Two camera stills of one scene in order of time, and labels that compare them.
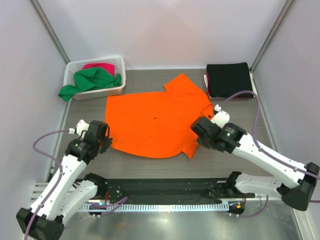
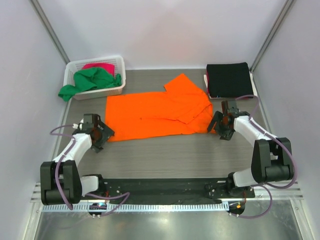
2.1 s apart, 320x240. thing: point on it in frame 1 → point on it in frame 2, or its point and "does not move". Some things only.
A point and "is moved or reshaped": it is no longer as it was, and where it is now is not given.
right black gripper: (202, 141) → (218, 117)
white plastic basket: (73, 67) does not move
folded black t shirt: (224, 80) does not move
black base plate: (168, 190) does not move
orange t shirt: (158, 124) is moved or reshaped
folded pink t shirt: (208, 83) does not move
